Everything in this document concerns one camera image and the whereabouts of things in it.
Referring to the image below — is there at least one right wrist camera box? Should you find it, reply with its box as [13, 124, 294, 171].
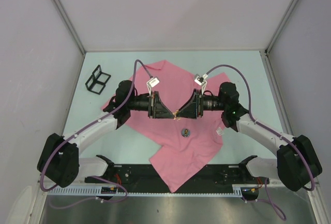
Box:
[194, 73, 208, 94]

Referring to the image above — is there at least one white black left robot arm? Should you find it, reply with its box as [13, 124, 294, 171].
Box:
[37, 77, 174, 188]

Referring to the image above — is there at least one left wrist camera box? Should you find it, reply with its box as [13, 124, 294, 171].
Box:
[146, 77, 160, 94]

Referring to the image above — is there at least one black wire frame box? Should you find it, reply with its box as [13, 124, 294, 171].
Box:
[85, 65, 111, 95]

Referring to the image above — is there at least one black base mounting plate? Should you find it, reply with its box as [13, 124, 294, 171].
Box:
[101, 163, 269, 192]

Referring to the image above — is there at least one round portrait pin badge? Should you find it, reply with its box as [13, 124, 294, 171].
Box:
[181, 128, 190, 137]

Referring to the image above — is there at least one white slotted cable duct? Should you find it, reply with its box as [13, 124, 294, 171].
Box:
[49, 184, 262, 198]

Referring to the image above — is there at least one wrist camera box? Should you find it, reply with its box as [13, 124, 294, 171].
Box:
[194, 73, 208, 94]
[146, 77, 160, 94]

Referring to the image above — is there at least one gold leaf rhinestone brooch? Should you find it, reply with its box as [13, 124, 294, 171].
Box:
[173, 110, 180, 121]

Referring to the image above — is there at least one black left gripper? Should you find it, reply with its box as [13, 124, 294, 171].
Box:
[126, 91, 174, 119]

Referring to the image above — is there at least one pink t-shirt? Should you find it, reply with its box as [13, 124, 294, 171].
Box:
[100, 59, 236, 193]

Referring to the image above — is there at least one white garment label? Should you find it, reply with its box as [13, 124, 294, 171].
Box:
[216, 127, 224, 136]

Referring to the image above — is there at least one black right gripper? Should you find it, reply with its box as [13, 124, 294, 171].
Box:
[176, 89, 227, 120]

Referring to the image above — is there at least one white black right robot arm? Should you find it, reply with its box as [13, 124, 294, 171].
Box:
[175, 82, 323, 191]

